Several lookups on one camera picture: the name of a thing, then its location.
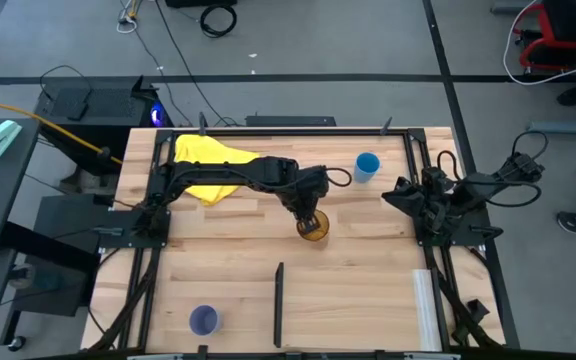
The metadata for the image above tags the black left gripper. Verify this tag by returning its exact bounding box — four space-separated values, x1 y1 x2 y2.
287 167 330 235

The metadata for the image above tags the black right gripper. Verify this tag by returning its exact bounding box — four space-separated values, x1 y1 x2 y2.
381 167 443 234

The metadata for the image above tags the amber transparent plastic cup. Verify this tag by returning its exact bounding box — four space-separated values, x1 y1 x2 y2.
295 208 331 243

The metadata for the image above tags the blue plastic cup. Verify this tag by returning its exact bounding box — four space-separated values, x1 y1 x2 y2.
353 151 382 184

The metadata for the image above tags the purple plastic cup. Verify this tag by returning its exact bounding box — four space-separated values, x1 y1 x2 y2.
188 304 223 337

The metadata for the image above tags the black upright divider panel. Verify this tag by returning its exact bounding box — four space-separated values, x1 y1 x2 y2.
273 261 285 349

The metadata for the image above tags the black power strip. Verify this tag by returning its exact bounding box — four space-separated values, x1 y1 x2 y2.
245 115 337 128

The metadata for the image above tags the yellow cloth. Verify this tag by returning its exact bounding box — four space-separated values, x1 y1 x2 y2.
173 133 262 207

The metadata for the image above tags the red cart with black seat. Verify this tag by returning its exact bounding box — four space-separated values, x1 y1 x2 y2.
512 0 576 74

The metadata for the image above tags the black computer tower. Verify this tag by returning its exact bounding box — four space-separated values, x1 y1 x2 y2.
34 74 174 176

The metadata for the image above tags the small black device on tower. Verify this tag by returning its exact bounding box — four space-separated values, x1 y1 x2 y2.
66 88 91 122

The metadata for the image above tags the black equipment stand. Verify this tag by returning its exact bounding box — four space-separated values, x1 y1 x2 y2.
0 193 102 351

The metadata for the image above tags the mint green stapler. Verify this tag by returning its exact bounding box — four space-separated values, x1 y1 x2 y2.
0 119 23 159

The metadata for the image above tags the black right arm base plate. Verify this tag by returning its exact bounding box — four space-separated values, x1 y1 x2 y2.
414 207 504 247

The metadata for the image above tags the black aluminium table frame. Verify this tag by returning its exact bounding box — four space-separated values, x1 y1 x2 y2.
87 127 507 351

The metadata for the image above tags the black cable bundle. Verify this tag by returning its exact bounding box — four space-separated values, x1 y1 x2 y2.
430 248 499 349
89 248 162 351

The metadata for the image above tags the white floor cable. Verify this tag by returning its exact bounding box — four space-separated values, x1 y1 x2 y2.
502 0 576 86

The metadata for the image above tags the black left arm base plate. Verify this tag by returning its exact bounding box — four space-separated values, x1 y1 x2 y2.
98 208 172 250

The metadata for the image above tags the long black floor cable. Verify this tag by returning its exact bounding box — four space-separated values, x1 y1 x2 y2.
154 0 239 127

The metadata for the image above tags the coiled black cable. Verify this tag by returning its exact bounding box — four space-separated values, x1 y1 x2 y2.
199 3 238 39

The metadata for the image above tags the white cable with plug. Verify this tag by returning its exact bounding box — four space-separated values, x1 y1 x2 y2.
115 0 142 35

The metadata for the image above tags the yellow cable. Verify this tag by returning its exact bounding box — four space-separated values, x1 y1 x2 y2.
0 94 124 166

